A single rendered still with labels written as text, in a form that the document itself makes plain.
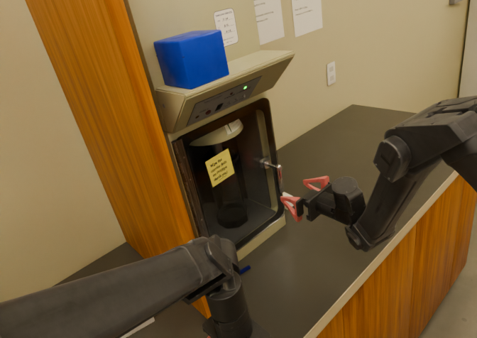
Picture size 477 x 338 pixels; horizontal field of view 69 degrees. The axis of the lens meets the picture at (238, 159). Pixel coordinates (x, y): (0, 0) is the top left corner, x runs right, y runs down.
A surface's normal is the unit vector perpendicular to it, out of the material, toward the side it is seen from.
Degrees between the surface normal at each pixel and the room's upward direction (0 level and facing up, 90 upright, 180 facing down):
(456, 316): 0
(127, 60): 90
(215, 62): 90
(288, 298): 0
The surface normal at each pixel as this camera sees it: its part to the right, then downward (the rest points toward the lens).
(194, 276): 0.75, -0.54
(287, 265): -0.18, -0.87
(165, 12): 0.65, 0.24
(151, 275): 0.77, -0.62
